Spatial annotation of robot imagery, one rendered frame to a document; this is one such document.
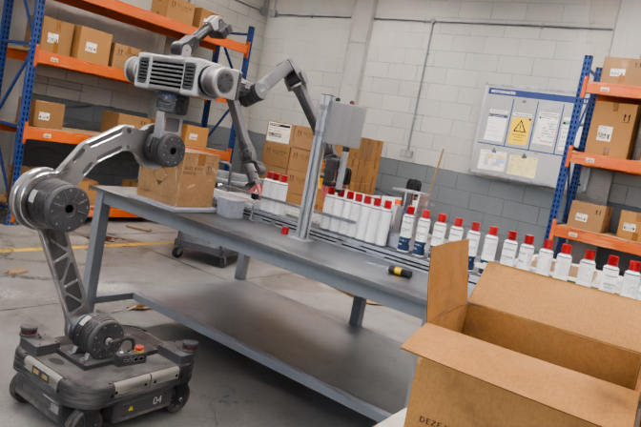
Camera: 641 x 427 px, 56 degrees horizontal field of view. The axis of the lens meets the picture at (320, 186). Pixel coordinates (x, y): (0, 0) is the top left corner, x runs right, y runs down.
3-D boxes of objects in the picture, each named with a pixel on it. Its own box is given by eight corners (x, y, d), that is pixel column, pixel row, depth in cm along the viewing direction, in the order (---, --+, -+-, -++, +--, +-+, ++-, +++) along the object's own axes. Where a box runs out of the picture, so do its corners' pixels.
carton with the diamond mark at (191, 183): (211, 207, 308) (220, 155, 306) (175, 207, 288) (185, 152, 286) (172, 195, 325) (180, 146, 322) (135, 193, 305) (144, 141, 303)
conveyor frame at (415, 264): (476, 284, 248) (479, 273, 247) (466, 286, 239) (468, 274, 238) (205, 200, 344) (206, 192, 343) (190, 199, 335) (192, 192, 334)
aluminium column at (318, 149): (307, 239, 277) (335, 96, 272) (301, 240, 274) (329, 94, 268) (300, 237, 280) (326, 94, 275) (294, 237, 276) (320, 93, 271)
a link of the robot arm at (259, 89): (278, 60, 292) (294, 52, 287) (292, 85, 296) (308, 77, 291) (235, 94, 257) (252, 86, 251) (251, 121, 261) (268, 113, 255)
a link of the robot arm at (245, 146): (217, 86, 319) (232, 79, 313) (224, 86, 324) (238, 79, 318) (238, 164, 319) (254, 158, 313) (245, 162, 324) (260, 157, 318)
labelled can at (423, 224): (425, 257, 259) (435, 211, 257) (420, 258, 254) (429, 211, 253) (415, 254, 262) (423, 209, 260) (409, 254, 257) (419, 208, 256)
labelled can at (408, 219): (410, 253, 263) (419, 207, 261) (404, 254, 259) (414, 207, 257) (400, 250, 266) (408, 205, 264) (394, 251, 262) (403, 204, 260)
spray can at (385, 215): (387, 246, 270) (396, 201, 268) (382, 247, 265) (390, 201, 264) (378, 243, 273) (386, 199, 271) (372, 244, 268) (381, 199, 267)
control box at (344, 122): (359, 149, 272) (367, 108, 271) (324, 142, 267) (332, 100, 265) (351, 147, 282) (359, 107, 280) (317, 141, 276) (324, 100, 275)
